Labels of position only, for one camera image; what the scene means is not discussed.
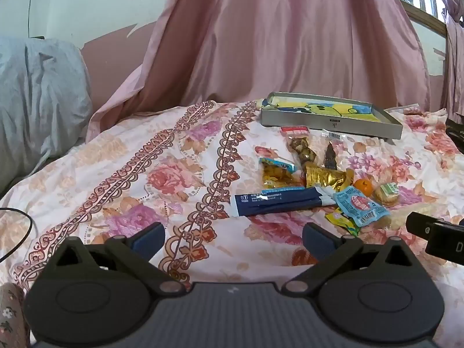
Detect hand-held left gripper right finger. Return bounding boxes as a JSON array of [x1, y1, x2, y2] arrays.
[[281, 222, 423, 295]]

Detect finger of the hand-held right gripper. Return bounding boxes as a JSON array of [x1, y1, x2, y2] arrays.
[[405, 211, 450, 240]]

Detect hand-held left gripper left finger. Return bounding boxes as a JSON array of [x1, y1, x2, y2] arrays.
[[43, 222, 187, 295]]

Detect small yellow-green packet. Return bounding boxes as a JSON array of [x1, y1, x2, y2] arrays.
[[325, 208, 361, 236]]

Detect round pastry with green label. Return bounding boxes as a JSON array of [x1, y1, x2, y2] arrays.
[[373, 183, 400, 206]]

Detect light blue snack packet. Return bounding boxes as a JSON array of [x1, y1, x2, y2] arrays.
[[333, 186, 392, 230]]

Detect gold foil snack packet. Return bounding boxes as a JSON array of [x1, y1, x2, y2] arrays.
[[304, 163, 355, 193]]

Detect orange tangerine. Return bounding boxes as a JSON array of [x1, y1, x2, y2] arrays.
[[353, 178, 374, 195]]

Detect yellow and blue snack packet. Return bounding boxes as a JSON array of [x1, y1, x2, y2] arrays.
[[258, 157, 305, 191]]

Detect clear dark jerky packet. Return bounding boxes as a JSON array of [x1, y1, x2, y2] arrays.
[[322, 130, 345, 171]]

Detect red label meatball packet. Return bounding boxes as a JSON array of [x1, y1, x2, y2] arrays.
[[280, 126, 320, 173]]

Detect grey shallow box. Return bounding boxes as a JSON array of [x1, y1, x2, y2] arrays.
[[261, 92, 404, 140]]

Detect floral bed sheet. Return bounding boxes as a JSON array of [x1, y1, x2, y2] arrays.
[[0, 99, 464, 348]]

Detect clear plastic wrapper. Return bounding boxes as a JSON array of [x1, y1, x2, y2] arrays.
[[384, 103, 421, 115]]

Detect person's floral trousers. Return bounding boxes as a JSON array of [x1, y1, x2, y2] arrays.
[[0, 283, 31, 348]]

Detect narrow pink curtain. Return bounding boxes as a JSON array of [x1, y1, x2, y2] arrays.
[[438, 0, 464, 124]]

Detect grey duvet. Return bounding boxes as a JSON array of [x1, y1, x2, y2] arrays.
[[0, 36, 93, 198]]

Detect large pink curtain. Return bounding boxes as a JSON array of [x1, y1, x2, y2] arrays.
[[85, 0, 432, 144]]

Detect black cable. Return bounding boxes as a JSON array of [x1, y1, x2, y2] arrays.
[[0, 207, 34, 262]]

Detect wooden frame window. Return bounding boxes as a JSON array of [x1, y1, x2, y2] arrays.
[[386, 0, 448, 37]]

